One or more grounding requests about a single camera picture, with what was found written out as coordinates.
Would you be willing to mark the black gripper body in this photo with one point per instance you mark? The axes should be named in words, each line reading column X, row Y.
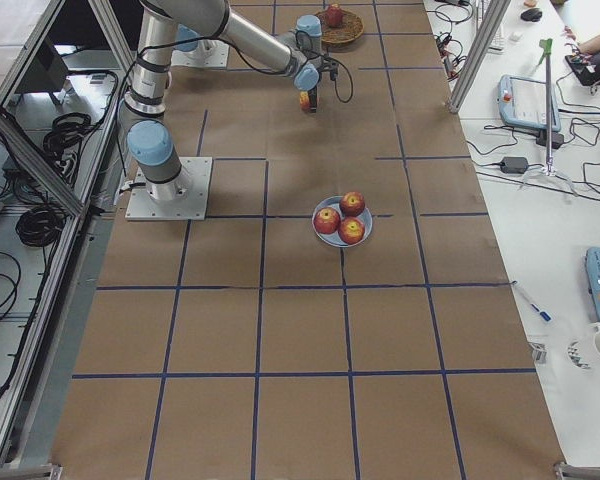
column 313, row 94

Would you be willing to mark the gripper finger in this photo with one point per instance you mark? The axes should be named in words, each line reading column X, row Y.
column 312, row 102

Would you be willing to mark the red yellow apple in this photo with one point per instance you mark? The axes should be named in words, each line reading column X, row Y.
column 304, row 101

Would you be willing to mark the woven wicker basket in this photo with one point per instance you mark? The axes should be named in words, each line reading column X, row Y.
column 349, row 30

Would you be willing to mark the dark red apple in basket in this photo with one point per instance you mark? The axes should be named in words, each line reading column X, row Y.
column 334, row 16

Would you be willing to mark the red apple plate left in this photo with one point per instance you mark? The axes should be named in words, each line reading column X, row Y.
column 352, row 204

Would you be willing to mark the red apple plate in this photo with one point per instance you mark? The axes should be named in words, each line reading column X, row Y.
column 351, row 230
column 352, row 204
column 326, row 221

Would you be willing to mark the red apple plate right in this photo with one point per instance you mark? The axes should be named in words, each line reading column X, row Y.
column 326, row 221

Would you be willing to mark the red apple plate front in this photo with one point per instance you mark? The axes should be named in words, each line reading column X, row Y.
column 351, row 230

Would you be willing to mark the light blue plate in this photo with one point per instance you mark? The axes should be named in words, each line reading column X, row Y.
column 333, row 239

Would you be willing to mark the black power brick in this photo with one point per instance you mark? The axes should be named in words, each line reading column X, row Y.
column 514, row 165

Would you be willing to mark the blue teach pendant far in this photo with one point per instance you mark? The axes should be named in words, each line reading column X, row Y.
column 522, row 102

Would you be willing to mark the black computer mouse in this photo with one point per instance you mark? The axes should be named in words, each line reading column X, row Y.
column 533, row 14

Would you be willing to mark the grabber stick tool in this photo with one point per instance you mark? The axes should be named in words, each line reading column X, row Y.
column 548, row 169

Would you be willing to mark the blue white pen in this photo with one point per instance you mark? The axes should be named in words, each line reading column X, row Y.
column 543, row 314

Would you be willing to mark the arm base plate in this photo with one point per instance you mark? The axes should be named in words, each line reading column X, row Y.
column 216, row 60
column 184, row 198

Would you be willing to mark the aluminium profile post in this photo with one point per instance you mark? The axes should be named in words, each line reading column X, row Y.
column 492, row 18

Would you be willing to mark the aluminium frame rail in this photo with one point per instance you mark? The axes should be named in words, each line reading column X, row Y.
column 26, row 154

